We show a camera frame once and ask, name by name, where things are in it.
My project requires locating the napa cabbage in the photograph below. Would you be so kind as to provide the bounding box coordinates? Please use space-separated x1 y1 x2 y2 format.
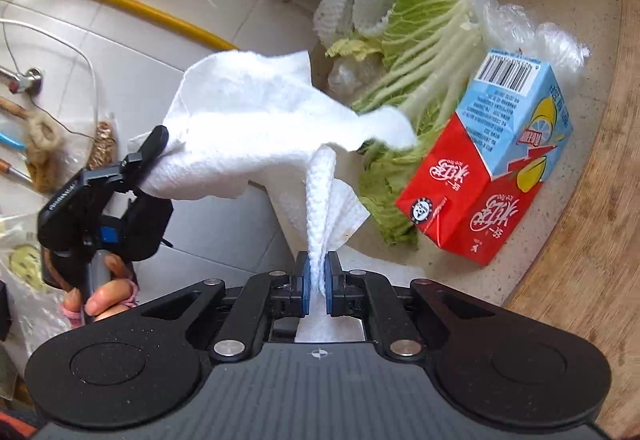
352 0 482 156

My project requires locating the brown fiber scrubber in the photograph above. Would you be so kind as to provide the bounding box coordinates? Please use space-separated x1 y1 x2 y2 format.
24 114 65 194

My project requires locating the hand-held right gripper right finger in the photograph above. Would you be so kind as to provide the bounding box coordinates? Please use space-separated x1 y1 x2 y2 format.
324 251 493 362

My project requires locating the yellow hose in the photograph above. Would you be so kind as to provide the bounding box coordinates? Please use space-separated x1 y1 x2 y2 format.
0 0 239 52

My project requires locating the bag of dried grains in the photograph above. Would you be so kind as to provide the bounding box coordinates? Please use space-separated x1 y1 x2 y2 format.
87 119 119 171

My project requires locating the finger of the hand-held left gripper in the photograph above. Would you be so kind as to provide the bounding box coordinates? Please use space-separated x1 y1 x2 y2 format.
122 125 170 181

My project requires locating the thin white wire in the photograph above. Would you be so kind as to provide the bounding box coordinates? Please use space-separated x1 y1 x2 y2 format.
0 18 99 137

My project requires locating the white paper towel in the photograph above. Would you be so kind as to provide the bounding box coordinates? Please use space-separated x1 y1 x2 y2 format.
127 49 420 343

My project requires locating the metal wall valve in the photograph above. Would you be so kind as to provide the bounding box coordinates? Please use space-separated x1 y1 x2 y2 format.
0 64 44 97

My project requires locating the clear bag with yellow item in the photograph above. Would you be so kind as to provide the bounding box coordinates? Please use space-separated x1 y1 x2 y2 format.
0 213 70 357

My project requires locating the small napa cabbage leaf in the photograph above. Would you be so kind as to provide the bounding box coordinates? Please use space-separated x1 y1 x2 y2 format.
325 36 385 62

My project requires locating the red and blue drink carton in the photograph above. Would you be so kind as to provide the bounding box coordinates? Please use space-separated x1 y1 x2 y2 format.
395 48 574 267

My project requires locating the person's left hand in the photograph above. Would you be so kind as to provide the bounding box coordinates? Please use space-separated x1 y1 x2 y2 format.
60 253 140 323

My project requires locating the large clear plastic wrap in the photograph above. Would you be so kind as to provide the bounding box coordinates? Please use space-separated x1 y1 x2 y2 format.
479 0 592 77

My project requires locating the blue handled peeler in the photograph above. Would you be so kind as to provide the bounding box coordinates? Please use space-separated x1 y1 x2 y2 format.
0 129 27 153

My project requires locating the crinkled napa cabbage leaf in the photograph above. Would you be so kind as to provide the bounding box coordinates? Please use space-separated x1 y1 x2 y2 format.
357 120 438 250

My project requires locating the metal skimmer with orange handle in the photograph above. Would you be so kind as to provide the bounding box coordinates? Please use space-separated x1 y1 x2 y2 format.
0 157 42 194

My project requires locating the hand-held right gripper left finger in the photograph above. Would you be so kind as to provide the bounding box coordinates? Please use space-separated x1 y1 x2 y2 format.
142 251 312 364

